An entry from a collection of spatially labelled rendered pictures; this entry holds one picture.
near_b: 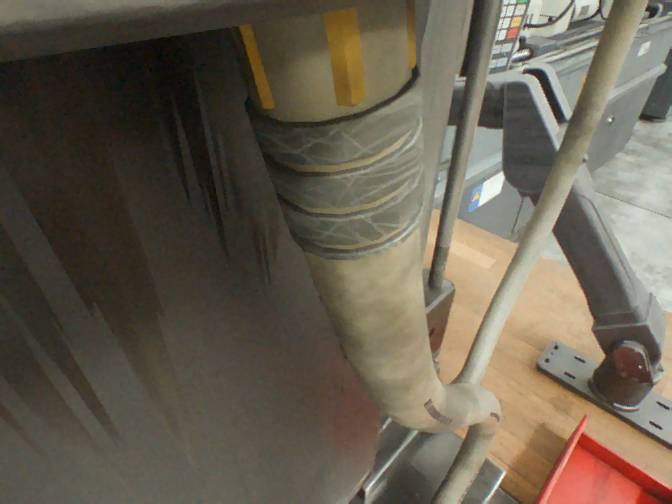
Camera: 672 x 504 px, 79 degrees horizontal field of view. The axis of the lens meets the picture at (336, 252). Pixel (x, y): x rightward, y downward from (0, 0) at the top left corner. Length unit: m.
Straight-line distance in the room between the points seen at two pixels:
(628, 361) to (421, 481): 0.38
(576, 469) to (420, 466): 0.35
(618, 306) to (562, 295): 0.27
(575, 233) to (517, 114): 0.16
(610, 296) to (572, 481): 0.23
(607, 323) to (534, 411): 0.16
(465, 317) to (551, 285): 0.20
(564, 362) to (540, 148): 0.36
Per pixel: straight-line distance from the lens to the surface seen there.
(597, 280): 0.59
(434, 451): 0.32
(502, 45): 1.33
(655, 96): 4.95
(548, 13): 2.41
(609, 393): 0.69
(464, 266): 0.85
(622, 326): 0.61
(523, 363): 0.71
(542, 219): 0.20
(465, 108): 0.17
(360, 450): 0.17
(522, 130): 0.50
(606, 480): 0.65
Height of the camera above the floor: 1.42
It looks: 38 degrees down
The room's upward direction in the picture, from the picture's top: straight up
